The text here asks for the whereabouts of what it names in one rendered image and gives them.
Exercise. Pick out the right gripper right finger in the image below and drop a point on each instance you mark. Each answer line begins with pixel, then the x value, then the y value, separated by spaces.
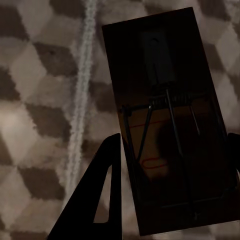
pixel 234 140

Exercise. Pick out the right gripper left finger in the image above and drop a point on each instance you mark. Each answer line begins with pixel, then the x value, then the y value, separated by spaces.
pixel 76 220

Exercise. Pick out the mousetrap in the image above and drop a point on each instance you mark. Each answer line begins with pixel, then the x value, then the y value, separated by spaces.
pixel 175 141

